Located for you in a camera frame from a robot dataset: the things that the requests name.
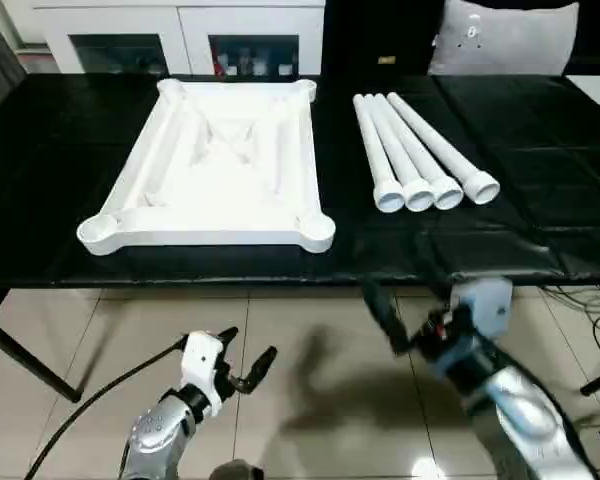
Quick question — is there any white plastic table top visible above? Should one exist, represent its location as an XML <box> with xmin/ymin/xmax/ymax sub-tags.
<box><xmin>77</xmin><ymin>78</ymin><xmax>337</xmax><ymax>257</ymax></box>

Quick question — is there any white plastic table leg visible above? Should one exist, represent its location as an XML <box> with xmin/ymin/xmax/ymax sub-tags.
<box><xmin>375</xmin><ymin>93</ymin><xmax>466</xmax><ymax>210</ymax></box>
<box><xmin>365</xmin><ymin>94</ymin><xmax>436</xmax><ymax>212</ymax></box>
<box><xmin>353</xmin><ymin>95</ymin><xmax>406</xmax><ymax>214</ymax></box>
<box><xmin>387</xmin><ymin>92</ymin><xmax>501</xmax><ymax>206</ymax></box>

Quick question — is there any grey cushion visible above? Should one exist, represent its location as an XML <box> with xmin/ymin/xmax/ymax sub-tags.
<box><xmin>427</xmin><ymin>0</ymin><xmax>581</xmax><ymax>77</ymax></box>

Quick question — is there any white glass-door cabinet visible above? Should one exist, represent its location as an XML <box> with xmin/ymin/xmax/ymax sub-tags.
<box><xmin>0</xmin><ymin>0</ymin><xmax>326</xmax><ymax>79</ymax></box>

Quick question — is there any black table frame leg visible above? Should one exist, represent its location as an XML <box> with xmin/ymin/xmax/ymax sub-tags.
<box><xmin>0</xmin><ymin>290</ymin><xmax>81</xmax><ymax>401</ymax></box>

